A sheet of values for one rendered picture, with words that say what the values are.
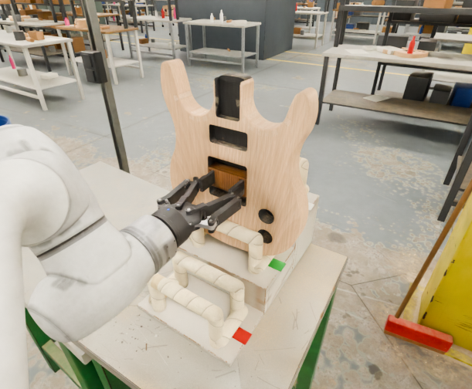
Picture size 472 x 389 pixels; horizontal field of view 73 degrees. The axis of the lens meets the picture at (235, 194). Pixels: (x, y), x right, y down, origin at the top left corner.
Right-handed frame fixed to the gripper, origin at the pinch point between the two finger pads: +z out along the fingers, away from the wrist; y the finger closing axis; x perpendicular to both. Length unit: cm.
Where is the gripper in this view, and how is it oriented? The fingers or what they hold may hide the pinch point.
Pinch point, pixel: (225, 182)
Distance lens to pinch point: 69.7
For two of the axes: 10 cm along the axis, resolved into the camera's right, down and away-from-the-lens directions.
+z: 5.4, -4.7, 7.0
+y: 8.4, 3.0, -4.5
